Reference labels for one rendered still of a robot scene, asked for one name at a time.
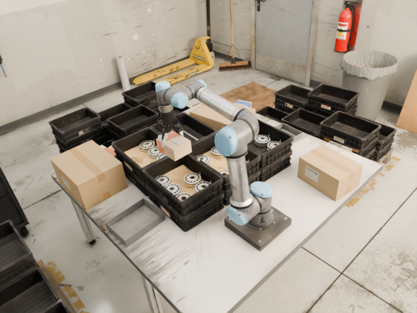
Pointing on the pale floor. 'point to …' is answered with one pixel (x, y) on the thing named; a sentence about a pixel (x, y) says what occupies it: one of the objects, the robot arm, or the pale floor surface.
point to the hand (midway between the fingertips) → (173, 143)
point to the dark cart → (11, 206)
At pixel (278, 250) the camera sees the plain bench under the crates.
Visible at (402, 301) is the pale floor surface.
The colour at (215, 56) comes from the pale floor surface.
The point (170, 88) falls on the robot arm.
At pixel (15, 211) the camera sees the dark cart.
